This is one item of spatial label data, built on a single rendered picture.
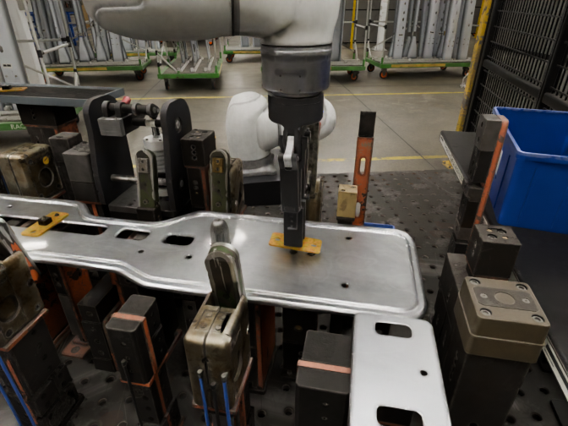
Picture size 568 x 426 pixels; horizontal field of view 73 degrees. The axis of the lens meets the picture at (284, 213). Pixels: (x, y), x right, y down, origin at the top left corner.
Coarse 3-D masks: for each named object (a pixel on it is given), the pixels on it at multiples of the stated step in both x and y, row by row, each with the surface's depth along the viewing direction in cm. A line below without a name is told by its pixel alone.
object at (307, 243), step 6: (276, 234) 64; (282, 234) 65; (270, 240) 63; (282, 240) 63; (306, 240) 63; (312, 240) 64; (318, 240) 64; (276, 246) 62; (282, 246) 62; (288, 246) 62; (306, 246) 62; (312, 246) 62; (318, 246) 62; (312, 252) 61; (318, 252) 61
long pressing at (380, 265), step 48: (48, 240) 67; (96, 240) 67; (144, 240) 67; (240, 240) 67; (336, 240) 67; (384, 240) 67; (192, 288) 56; (288, 288) 56; (336, 288) 56; (384, 288) 56
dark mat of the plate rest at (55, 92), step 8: (32, 88) 101; (40, 88) 101; (48, 88) 101; (56, 88) 101; (64, 88) 101; (72, 88) 101; (40, 96) 93; (48, 96) 93; (56, 96) 93; (64, 96) 93; (72, 96) 93; (80, 96) 93; (88, 96) 93
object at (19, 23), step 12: (12, 0) 543; (12, 12) 550; (24, 12) 563; (12, 24) 557; (24, 24) 561; (24, 36) 566; (24, 48) 574; (24, 60) 581; (36, 60) 591; (36, 72) 591
